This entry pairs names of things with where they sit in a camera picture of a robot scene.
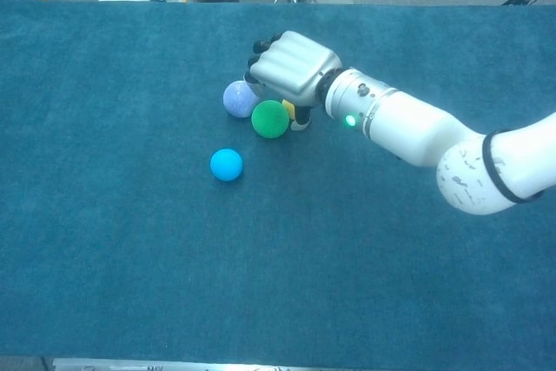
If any green ball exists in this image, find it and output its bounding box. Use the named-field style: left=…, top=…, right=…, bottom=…
left=250, top=99, right=291, bottom=140

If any silver metal frame rail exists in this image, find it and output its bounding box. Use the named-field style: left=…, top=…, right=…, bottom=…
left=51, top=357, right=348, bottom=371

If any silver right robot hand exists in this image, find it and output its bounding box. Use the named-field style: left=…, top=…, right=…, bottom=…
left=244, top=30, right=342, bottom=132

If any blue felt table cover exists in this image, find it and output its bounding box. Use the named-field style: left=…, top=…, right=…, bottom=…
left=0, top=0, right=556, bottom=366

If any small blue ball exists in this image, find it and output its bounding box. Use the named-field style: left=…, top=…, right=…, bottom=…
left=209, top=148, right=244, bottom=182

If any lavender ball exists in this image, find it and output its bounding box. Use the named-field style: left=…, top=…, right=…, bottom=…
left=222, top=80, right=261, bottom=119

